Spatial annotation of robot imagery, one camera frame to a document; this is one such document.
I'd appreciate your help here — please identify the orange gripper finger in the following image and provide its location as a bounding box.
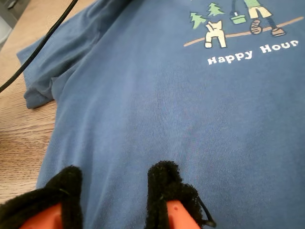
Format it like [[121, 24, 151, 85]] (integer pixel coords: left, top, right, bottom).
[[0, 166, 84, 229], [147, 160, 203, 229]]

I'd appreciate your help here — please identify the blue printed T-shirt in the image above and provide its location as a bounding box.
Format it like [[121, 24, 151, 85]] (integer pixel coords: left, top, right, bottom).
[[16, 0, 305, 229]]

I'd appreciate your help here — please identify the black wire tie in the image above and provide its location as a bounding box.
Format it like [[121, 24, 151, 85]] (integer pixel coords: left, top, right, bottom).
[[197, 198, 217, 228]]

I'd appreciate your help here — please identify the black camera cable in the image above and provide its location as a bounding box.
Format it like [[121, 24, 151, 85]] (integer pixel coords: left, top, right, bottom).
[[0, 0, 79, 94]]

